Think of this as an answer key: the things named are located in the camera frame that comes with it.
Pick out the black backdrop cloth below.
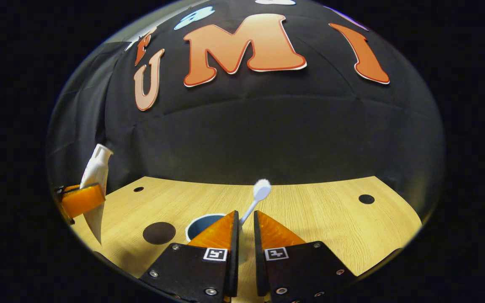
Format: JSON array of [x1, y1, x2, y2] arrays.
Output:
[[45, 0, 445, 226]]

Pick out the blue toothbrush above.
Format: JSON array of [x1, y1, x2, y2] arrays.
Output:
[[240, 179, 272, 226]]

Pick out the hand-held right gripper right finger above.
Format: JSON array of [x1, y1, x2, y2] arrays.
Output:
[[254, 210, 357, 303]]

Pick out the white toothpaste tube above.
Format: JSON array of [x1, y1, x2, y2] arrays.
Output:
[[80, 144, 114, 245]]

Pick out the dark round coaster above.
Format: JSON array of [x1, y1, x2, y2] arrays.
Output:
[[143, 222, 176, 245]]

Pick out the blue cup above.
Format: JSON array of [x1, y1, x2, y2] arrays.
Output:
[[185, 213, 227, 243]]

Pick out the wooden desktop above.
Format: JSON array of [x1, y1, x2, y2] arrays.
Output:
[[70, 176, 423, 303]]

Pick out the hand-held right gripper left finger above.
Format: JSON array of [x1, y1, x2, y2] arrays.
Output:
[[139, 210, 240, 303]]

